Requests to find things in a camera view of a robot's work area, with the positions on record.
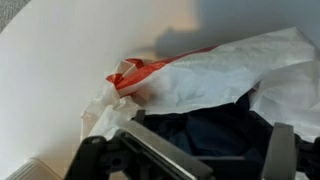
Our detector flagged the white plastic bag red handles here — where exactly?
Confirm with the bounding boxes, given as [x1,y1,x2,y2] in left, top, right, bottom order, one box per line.
[81,28,319,138]

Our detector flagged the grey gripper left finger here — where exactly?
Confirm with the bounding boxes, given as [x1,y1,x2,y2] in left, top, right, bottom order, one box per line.
[116,120,214,180]

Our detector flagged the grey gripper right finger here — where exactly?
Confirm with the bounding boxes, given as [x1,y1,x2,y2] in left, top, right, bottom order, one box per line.
[248,111,297,180]

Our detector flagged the dark blue shirt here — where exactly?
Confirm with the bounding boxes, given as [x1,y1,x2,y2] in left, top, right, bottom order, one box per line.
[134,93,272,166]

